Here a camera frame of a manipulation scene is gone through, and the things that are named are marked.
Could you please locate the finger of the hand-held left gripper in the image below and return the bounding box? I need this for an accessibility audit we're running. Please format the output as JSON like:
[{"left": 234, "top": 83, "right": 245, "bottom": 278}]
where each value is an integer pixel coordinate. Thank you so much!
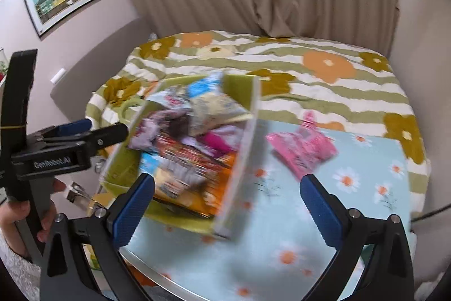
[
  {"left": 79, "top": 123, "right": 129, "bottom": 157},
  {"left": 35, "top": 119, "right": 93, "bottom": 143}
]

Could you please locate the silver grey snack packet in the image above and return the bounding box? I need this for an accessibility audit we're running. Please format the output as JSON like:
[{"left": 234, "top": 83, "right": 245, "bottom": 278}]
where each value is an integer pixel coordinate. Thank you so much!
[{"left": 151, "top": 86, "right": 193, "bottom": 111}]

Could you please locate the yellow-green storage box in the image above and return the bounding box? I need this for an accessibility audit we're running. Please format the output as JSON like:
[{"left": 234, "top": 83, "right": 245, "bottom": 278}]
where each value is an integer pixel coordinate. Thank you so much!
[{"left": 100, "top": 73, "right": 263, "bottom": 240}]

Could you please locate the orange and cream snack packet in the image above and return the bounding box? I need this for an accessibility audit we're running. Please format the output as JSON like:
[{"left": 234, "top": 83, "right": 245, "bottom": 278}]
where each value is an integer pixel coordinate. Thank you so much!
[{"left": 151, "top": 135, "right": 236, "bottom": 219}]

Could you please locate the silver metal clip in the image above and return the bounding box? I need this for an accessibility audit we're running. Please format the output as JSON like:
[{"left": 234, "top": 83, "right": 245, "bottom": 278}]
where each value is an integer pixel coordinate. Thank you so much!
[{"left": 65, "top": 181, "right": 90, "bottom": 208}]

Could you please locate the black cable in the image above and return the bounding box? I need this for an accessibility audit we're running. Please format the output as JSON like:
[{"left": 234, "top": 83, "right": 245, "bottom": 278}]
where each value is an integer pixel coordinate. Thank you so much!
[{"left": 410, "top": 204, "right": 451, "bottom": 222}]

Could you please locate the bright pink snack packet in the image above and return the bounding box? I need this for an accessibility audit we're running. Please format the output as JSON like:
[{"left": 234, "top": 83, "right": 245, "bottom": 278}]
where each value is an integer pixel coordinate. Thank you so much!
[{"left": 266, "top": 111, "right": 341, "bottom": 182}]

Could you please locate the grey headboard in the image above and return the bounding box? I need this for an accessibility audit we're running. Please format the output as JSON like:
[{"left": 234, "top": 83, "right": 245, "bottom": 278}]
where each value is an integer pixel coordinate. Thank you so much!
[{"left": 49, "top": 17, "right": 159, "bottom": 132}]

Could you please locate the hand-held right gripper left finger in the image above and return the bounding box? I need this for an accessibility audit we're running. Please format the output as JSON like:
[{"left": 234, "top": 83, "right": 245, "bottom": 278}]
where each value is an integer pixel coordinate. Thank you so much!
[{"left": 39, "top": 172, "right": 156, "bottom": 301}]

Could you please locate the green striped floral blanket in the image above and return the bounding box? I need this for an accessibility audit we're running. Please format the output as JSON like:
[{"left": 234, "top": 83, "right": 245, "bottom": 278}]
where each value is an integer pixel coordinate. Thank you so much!
[{"left": 85, "top": 29, "right": 432, "bottom": 217}]

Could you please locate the person's left hand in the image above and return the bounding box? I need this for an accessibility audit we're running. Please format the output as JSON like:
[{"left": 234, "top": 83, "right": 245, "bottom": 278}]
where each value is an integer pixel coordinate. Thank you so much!
[{"left": 0, "top": 179, "right": 67, "bottom": 254}]

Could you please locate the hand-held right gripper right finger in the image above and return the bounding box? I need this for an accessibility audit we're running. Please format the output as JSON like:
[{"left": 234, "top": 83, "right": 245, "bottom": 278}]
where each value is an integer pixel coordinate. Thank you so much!
[{"left": 299, "top": 173, "right": 415, "bottom": 301}]

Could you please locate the yellow green packet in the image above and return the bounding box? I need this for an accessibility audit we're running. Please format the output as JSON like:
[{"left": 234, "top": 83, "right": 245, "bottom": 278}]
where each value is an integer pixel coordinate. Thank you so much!
[{"left": 86, "top": 245, "right": 103, "bottom": 270}]

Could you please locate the pink white snack packet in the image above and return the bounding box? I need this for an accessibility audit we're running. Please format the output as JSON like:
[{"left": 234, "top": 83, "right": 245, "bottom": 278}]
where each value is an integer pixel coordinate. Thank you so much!
[{"left": 197, "top": 125, "right": 240, "bottom": 159}]

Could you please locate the white wall switch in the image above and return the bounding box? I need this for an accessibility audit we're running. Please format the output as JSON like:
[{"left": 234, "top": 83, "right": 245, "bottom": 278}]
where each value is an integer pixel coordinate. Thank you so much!
[{"left": 50, "top": 68, "right": 67, "bottom": 85}]

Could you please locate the blue white snack packet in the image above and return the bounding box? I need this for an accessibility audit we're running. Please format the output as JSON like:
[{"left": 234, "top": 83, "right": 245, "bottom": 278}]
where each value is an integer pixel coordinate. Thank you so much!
[{"left": 139, "top": 153, "right": 164, "bottom": 182}]

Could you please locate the pale green plastic ring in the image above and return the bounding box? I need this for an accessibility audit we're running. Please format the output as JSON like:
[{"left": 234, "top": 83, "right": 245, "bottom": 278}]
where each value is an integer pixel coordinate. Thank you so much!
[{"left": 118, "top": 98, "right": 145, "bottom": 123}]

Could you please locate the blue cream snack packet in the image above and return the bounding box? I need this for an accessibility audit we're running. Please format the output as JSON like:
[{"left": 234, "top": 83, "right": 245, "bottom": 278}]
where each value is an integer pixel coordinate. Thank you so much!
[{"left": 187, "top": 72, "right": 255, "bottom": 137}]

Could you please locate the person's left forearm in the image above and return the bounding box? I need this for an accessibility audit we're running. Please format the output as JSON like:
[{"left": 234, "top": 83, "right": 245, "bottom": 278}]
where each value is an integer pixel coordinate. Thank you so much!
[{"left": 0, "top": 234, "right": 43, "bottom": 291}]

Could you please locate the purple printed snack packet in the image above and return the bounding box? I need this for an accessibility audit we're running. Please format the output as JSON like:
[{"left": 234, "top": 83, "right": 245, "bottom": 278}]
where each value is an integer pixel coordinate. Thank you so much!
[{"left": 129, "top": 109, "right": 193, "bottom": 151}]

